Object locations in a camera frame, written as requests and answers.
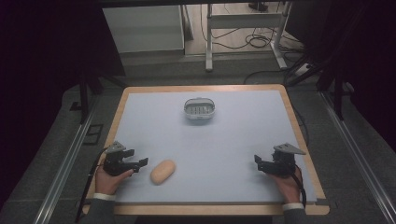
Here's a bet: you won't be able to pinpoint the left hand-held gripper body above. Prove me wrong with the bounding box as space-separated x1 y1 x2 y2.
103 141 136 177

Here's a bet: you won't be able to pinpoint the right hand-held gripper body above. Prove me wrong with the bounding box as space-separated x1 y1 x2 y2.
270 142 307 179

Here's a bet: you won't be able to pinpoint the tan oval bread roll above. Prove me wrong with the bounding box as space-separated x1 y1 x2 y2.
149 159 177 186

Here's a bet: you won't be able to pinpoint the person's left hand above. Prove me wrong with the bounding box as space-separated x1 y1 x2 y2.
94 164 134 197

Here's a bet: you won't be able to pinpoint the person's right hand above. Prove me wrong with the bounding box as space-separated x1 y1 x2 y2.
268 167 304 205

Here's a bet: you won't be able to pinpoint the pale blue table mat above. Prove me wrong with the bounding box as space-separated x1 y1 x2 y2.
114 90 318 205

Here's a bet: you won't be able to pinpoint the black metal stand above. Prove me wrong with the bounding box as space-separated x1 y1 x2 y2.
69 72 127 125
286 52 356 121

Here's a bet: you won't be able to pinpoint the wooden table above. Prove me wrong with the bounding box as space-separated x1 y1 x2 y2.
81 83 331 217

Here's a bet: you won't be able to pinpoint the white power strip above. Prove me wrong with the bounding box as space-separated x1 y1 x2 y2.
293 63 313 77

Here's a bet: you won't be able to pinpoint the white cabinet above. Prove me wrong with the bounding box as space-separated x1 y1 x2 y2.
102 4 186 54

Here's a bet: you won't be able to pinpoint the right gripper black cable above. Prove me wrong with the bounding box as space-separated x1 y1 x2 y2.
290 164 308 209

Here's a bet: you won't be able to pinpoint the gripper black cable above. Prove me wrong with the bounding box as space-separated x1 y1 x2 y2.
74 146 110 224
290 164 308 209

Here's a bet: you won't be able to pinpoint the black floor bracket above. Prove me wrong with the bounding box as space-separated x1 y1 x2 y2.
82 123 105 147

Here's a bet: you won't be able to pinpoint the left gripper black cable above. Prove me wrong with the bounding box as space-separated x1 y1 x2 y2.
74 146 110 224

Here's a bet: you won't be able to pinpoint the aluminium floor rail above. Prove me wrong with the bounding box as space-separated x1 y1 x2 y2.
318 91 396 224
32 99 98 224

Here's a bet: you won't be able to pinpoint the black floor cables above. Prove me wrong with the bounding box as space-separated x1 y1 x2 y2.
199 3 305 52

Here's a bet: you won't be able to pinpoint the white metal desk frame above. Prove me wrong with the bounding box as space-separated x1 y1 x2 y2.
205 1 294 73

